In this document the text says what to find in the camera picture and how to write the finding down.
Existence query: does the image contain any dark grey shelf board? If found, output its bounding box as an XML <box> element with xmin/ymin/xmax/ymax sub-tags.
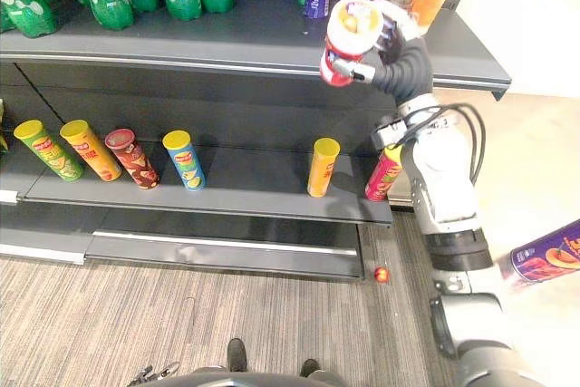
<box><xmin>0</xmin><ymin>144</ymin><xmax>394</xmax><ymax>229</ymax></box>
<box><xmin>0</xmin><ymin>0</ymin><xmax>513</xmax><ymax>102</ymax></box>

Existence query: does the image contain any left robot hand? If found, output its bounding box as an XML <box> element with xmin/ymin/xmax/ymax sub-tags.
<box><xmin>126</xmin><ymin>361</ymin><xmax>181</xmax><ymax>387</ymax></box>

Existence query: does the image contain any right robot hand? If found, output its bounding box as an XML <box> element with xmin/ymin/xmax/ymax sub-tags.
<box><xmin>333</xmin><ymin>0</ymin><xmax>435</xmax><ymax>103</ymax></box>

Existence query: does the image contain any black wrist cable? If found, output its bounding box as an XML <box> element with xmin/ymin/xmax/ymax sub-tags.
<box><xmin>398</xmin><ymin>102</ymin><xmax>487</xmax><ymax>180</ymax></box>

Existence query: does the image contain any dark grey shelf base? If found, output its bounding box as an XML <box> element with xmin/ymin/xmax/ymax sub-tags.
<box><xmin>0</xmin><ymin>205</ymin><xmax>366</xmax><ymax>282</ymax></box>

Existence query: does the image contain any purple chips can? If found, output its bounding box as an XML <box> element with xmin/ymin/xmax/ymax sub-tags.
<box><xmin>496</xmin><ymin>218</ymin><xmax>580</xmax><ymax>293</ymax></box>

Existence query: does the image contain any green chips can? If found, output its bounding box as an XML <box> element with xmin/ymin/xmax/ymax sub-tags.
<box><xmin>13</xmin><ymin>119</ymin><xmax>86</xmax><ymax>183</ymax></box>

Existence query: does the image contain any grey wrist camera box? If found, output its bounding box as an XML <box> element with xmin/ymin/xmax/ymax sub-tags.
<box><xmin>371</xmin><ymin>118</ymin><xmax>410</xmax><ymax>150</ymax></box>

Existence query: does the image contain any pink chips can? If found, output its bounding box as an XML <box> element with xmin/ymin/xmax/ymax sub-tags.
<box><xmin>364</xmin><ymin>144</ymin><xmax>404</xmax><ymax>202</ymax></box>

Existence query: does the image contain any dark robot torso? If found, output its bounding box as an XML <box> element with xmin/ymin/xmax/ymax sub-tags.
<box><xmin>180</xmin><ymin>366</ymin><xmax>345</xmax><ymax>387</ymax></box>

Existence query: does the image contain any orange chips can yellow lid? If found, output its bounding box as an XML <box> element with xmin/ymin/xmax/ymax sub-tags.
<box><xmin>60</xmin><ymin>119</ymin><xmax>123</xmax><ymax>183</ymax></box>

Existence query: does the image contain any dark red chips can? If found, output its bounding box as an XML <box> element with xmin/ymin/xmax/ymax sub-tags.
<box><xmin>104</xmin><ymin>128</ymin><xmax>160</xmax><ymax>190</ymax></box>

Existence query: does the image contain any red white gum jar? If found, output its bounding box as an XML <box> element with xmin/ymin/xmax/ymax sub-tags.
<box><xmin>319</xmin><ymin>0</ymin><xmax>399</xmax><ymax>89</ymax></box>

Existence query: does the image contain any blue chips can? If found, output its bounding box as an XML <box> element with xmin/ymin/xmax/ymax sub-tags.
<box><xmin>161</xmin><ymin>130</ymin><xmax>207</xmax><ymax>192</ymax></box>

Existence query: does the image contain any left dark robot foot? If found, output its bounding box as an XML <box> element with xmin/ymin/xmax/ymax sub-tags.
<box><xmin>226</xmin><ymin>337</ymin><xmax>248</xmax><ymax>372</ymax></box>

